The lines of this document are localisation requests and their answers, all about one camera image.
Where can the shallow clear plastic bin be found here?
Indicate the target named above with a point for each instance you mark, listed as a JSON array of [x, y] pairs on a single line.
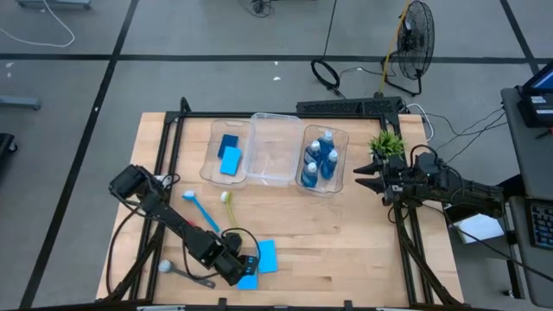
[[341, 181], [216, 173]]

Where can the black keyboard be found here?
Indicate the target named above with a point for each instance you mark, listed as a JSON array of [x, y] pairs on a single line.
[[542, 224]]

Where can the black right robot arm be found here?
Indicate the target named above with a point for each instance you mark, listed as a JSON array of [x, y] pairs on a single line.
[[466, 192]]

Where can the blue dish soap bottle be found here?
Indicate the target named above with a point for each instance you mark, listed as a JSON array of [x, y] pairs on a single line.
[[309, 175], [314, 152], [326, 140], [330, 164]]

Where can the black floor fan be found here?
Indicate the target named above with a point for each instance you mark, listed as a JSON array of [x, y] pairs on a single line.
[[415, 43]]

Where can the green plant in white pot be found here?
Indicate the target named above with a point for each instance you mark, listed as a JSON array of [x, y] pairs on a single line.
[[386, 144]]

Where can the black perforated box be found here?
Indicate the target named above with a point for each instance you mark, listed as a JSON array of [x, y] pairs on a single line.
[[345, 106]]

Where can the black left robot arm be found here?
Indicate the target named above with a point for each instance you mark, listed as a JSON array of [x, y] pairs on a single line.
[[173, 218]]

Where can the blue cellulose sponge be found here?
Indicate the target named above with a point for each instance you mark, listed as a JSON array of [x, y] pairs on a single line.
[[228, 142], [247, 283], [268, 255], [230, 162]]

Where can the tall clear plastic bin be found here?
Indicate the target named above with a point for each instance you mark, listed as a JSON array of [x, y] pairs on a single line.
[[276, 173]]

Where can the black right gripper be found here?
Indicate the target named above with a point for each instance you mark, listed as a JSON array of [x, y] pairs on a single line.
[[395, 181]]

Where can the white box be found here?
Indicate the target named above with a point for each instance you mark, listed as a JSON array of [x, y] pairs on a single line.
[[481, 229]]

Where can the black chair base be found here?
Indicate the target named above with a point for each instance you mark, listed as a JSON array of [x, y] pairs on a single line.
[[5, 144]]

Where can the blue dish brush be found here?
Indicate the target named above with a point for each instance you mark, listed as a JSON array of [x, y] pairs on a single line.
[[203, 211]]

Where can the grey desk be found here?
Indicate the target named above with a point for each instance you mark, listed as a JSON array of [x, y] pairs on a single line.
[[520, 259], [518, 151]]

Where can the grey dish brush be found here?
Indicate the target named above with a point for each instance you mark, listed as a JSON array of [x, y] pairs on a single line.
[[165, 266]]

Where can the green dish brush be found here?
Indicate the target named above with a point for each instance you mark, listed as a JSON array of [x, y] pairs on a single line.
[[229, 209]]

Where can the grey stand foot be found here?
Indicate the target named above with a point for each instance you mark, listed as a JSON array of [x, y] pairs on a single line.
[[52, 3], [21, 103]]

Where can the black laptop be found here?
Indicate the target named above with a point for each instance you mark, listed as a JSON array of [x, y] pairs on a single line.
[[535, 108]]

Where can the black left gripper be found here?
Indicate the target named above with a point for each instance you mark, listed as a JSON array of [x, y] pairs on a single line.
[[229, 268]]

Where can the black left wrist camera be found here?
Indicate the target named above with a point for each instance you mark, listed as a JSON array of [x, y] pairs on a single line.
[[232, 242]]

